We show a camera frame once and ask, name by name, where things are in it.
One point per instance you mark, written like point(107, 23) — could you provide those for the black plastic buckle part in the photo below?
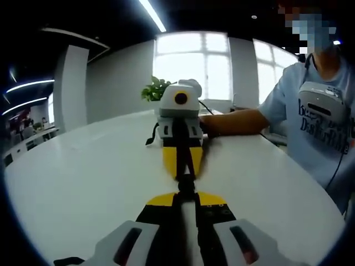
point(187, 192)

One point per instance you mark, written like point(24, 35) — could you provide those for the large white pillar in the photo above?
point(70, 88)

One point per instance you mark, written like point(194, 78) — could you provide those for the person in light-blue shirt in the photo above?
point(310, 144)

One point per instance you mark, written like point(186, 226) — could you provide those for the row of white desks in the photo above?
point(30, 144)

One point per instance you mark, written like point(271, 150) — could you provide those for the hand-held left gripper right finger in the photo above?
point(244, 243)

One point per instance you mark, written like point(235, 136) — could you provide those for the side window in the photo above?
point(273, 72)

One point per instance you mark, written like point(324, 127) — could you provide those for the grey chest-worn device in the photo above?
point(323, 101)

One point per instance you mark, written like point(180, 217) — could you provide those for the large window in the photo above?
point(191, 66)

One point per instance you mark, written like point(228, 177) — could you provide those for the green potted plant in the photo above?
point(155, 90)

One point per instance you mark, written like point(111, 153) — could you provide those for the long ceiling light strip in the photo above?
point(154, 14)

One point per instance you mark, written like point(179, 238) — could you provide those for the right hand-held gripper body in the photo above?
point(172, 106)

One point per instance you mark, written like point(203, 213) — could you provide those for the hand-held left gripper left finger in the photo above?
point(144, 235)

